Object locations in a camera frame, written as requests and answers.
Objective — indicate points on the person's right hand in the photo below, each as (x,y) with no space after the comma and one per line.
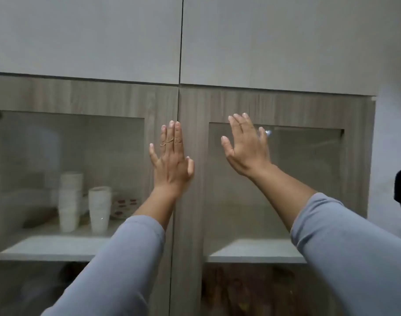
(248,151)

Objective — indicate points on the stack of white plastic tumblers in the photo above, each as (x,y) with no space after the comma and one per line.
(70,200)
(99,207)

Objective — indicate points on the polka dot plate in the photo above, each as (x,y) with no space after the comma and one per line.
(123,207)

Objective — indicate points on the person's right forearm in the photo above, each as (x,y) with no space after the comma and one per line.
(335,246)

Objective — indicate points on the person's left forearm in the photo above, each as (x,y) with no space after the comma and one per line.
(121,266)

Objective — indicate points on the person's left hand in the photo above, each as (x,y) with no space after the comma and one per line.
(170,167)

